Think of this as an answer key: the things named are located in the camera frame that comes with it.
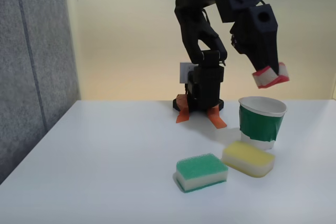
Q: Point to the white paper cup green tape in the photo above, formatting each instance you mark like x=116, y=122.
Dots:
x=258, y=127

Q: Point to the red sponge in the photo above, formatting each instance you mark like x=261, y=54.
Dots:
x=265, y=78

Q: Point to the orange tape strip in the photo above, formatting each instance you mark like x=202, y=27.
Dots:
x=218, y=121
x=182, y=116

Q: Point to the grey partition panel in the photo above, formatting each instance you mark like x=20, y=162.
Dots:
x=34, y=64

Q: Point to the green sponge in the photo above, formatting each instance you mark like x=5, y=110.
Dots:
x=200, y=167

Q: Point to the yellow sponge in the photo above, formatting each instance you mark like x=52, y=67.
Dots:
x=249, y=155

